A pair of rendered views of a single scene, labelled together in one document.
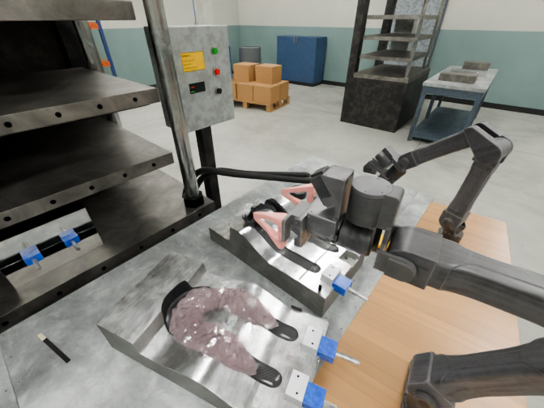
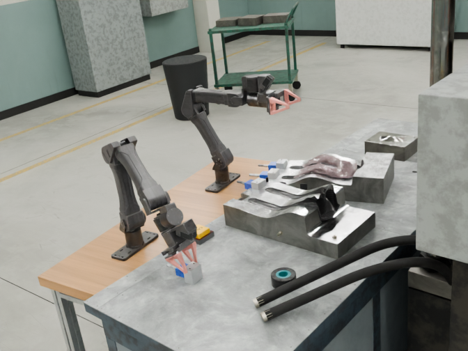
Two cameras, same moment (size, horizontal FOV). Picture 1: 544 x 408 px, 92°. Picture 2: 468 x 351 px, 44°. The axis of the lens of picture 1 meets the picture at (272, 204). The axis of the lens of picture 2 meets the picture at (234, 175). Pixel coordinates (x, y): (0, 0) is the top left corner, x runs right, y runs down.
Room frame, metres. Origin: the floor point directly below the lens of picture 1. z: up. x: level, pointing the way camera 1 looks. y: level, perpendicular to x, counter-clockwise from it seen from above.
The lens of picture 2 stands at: (2.62, -0.20, 1.85)
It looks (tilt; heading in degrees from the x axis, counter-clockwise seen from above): 23 degrees down; 182
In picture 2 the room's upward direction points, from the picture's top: 7 degrees counter-clockwise
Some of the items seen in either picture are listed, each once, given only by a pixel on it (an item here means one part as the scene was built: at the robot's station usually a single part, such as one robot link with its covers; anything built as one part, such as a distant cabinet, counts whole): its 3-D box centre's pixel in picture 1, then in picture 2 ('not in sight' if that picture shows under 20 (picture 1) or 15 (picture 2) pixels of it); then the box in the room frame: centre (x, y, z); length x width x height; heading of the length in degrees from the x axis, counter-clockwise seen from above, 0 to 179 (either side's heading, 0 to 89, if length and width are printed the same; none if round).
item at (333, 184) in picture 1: (326, 197); (267, 88); (0.36, -0.09, 1.25); 0.07 x 0.06 x 0.11; 147
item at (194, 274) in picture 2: not in sight; (182, 269); (0.96, -0.45, 0.83); 0.13 x 0.05 x 0.05; 53
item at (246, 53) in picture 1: (250, 66); not in sight; (7.78, 0.57, 0.44); 0.59 x 0.59 x 0.88
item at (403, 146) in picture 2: not in sight; (391, 145); (0.07, 0.48, 0.84); 0.20 x 0.15 x 0.07; 49
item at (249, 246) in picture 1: (282, 237); (297, 209); (0.69, -0.04, 0.87); 0.50 x 0.26 x 0.14; 49
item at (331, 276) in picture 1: (345, 286); (249, 184); (0.46, -0.20, 0.89); 0.13 x 0.05 x 0.05; 49
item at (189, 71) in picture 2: not in sight; (188, 88); (-3.56, -0.76, 0.31); 0.48 x 0.48 x 0.62
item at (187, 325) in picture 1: (219, 317); (326, 165); (0.37, 0.13, 0.90); 0.26 x 0.18 x 0.08; 66
